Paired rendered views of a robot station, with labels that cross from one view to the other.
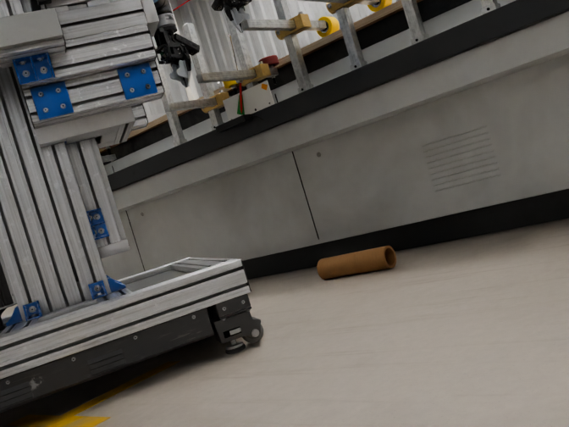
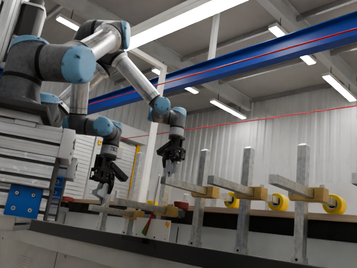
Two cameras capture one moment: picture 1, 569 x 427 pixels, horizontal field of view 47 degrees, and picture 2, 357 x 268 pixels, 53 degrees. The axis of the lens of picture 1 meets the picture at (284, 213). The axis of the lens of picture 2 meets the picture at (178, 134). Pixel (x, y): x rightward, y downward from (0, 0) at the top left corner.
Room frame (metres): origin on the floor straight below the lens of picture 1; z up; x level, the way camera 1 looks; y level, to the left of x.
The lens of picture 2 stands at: (0.80, -0.22, 0.74)
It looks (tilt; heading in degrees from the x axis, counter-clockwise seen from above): 16 degrees up; 5
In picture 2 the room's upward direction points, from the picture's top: 8 degrees clockwise
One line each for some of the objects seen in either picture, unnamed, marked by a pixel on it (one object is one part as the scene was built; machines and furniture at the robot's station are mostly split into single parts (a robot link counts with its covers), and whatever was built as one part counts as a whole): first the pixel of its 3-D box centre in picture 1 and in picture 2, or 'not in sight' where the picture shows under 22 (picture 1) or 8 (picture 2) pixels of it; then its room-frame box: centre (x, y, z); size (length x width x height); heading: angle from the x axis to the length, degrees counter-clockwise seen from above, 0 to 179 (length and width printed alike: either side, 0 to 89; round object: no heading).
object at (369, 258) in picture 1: (355, 263); not in sight; (2.36, -0.19, 0.04); 0.30 x 0.08 x 0.08; 49
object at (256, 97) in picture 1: (247, 102); (151, 228); (2.65, 0.01, 0.75); 0.26 x 0.01 x 0.10; 49
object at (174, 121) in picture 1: (166, 97); (107, 193); (2.99, 0.36, 0.93); 0.05 x 0.05 x 0.45; 49
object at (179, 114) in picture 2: not in sight; (177, 118); (2.52, -0.05, 1.31); 0.09 x 0.08 x 0.11; 102
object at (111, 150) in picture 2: (165, 23); (109, 151); (2.31, 0.21, 1.05); 0.08 x 0.08 x 0.05
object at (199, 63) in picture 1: (203, 77); (134, 193); (2.82, 0.16, 0.93); 0.04 x 0.04 x 0.48; 49
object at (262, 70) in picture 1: (254, 74); (164, 211); (2.64, -0.04, 0.85); 0.14 x 0.06 x 0.05; 49
